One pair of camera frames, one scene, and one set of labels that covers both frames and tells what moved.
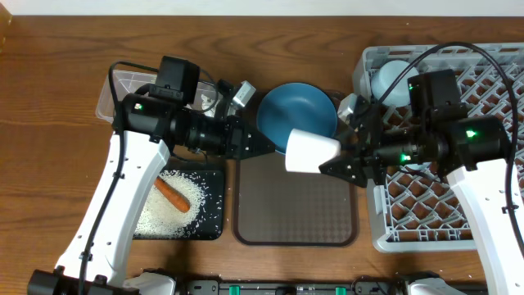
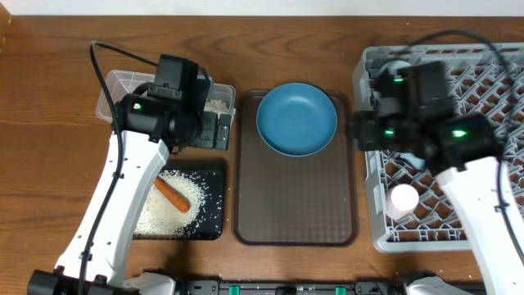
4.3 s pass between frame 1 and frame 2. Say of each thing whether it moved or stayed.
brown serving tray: stayed
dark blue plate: stayed
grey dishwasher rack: stayed
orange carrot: stayed
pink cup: moved
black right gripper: moved
